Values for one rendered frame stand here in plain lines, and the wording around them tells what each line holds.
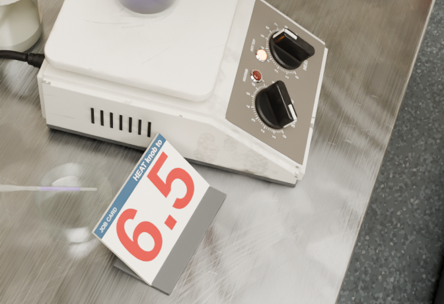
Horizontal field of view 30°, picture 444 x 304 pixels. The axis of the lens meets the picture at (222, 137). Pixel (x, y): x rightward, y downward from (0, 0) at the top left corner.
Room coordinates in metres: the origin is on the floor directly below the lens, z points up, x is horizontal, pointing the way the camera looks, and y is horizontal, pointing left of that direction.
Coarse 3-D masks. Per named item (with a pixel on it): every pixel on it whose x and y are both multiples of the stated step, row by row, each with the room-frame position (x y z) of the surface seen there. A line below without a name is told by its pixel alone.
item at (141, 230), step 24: (168, 168) 0.30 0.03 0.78; (144, 192) 0.27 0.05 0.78; (168, 192) 0.28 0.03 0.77; (192, 192) 0.29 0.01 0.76; (120, 216) 0.25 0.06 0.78; (144, 216) 0.26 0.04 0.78; (168, 216) 0.27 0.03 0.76; (120, 240) 0.23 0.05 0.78; (144, 240) 0.24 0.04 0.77; (168, 240) 0.25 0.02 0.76; (144, 264) 0.23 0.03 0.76
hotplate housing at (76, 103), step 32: (32, 64) 0.36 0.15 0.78; (224, 64) 0.37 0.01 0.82; (64, 96) 0.32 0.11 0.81; (96, 96) 0.32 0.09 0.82; (128, 96) 0.32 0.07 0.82; (160, 96) 0.33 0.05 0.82; (224, 96) 0.34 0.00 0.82; (64, 128) 0.32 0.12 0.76; (96, 128) 0.32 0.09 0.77; (128, 128) 0.32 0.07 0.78; (160, 128) 0.32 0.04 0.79; (192, 128) 0.32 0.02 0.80; (224, 128) 0.32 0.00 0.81; (192, 160) 0.32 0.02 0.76; (224, 160) 0.32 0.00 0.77; (256, 160) 0.31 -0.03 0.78; (288, 160) 0.32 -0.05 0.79
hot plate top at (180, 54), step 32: (96, 0) 0.39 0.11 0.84; (192, 0) 0.40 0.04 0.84; (224, 0) 0.41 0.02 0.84; (64, 32) 0.35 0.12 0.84; (96, 32) 0.36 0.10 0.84; (128, 32) 0.36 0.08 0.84; (160, 32) 0.37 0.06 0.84; (192, 32) 0.37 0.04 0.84; (224, 32) 0.38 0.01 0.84; (64, 64) 0.33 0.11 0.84; (96, 64) 0.33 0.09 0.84; (128, 64) 0.34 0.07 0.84; (160, 64) 0.34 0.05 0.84; (192, 64) 0.35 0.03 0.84; (192, 96) 0.32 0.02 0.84
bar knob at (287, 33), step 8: (280, 32) 0.41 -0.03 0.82; (288, 32) 0.41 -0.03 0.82; (272, 40) 0.41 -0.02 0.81; (280, 40) 0.40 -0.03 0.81; (288, 40) 0.40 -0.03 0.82; (296, 40) 0.40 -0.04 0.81; (304, 40) 0.41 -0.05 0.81; (272, 48) 0.40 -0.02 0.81; (280, 48) 0.40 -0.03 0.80; (288, 48) 0.40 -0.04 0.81; (296, 48) 0.40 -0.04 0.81; (304, 48) 0.40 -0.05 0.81; (312, 48) 0.41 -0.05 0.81; (272, 56) 0.39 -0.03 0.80; (280, 56) 0.40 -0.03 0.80; (288, 56) 0.40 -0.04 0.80; (296, 56) 0.40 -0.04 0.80; (304, 56) 0.40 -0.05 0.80; (280, 64) 0.39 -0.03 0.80; (288, 64) 0.39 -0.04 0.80; (296, 64) 0.40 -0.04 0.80
